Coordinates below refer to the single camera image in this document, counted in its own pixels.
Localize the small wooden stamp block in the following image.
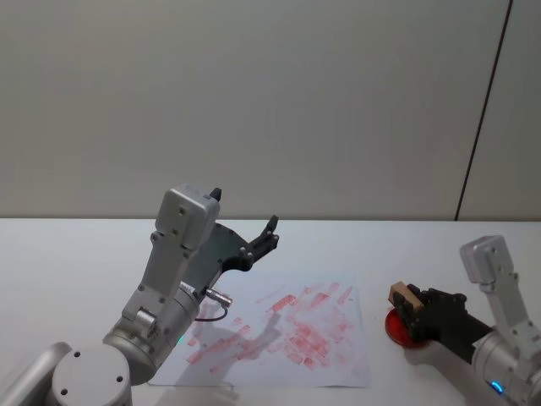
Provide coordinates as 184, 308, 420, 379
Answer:
389, 282, 424, 316

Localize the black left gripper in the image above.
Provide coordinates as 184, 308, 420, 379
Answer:
191, 186, 281, 294

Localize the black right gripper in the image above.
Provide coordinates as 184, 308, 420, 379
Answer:
393, 284, 496, 365

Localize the white paper with red marks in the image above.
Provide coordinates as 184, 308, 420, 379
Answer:
147, 270, 374, 389

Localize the round red ink pad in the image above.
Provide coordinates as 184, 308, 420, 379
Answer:
384, 307, 437, 350

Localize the thin dark cable, silver plug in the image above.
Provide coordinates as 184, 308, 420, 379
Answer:
192, 287, 234, 323

